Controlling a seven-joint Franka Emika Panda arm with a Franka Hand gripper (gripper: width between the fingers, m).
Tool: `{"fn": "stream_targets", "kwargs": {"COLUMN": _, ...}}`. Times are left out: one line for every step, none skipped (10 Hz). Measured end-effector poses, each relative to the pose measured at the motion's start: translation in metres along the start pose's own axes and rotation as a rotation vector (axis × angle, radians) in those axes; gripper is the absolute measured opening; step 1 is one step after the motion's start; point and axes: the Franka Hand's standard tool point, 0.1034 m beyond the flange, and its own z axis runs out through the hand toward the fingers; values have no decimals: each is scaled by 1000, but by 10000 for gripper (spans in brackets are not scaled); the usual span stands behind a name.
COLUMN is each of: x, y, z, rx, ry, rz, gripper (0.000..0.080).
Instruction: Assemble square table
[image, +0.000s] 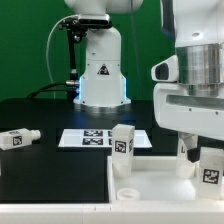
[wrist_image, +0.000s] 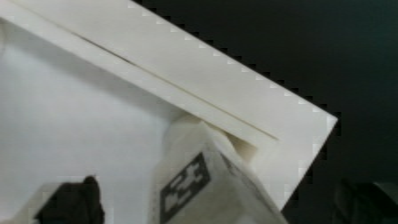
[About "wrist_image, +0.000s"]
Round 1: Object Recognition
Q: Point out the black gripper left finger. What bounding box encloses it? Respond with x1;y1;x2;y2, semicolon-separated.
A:
11;174;108;224

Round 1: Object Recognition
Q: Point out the white right obstacle wall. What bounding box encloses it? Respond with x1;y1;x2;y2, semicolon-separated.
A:
14;0;338;205

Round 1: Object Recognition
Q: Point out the white table leg four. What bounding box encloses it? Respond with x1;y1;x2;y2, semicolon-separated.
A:
149;115;288;224

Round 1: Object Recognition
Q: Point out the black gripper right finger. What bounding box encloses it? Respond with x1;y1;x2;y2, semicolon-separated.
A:
330;179;398;224

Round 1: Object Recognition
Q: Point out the white square tabletop tray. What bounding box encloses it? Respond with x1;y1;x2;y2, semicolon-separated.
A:
0;0;188;224

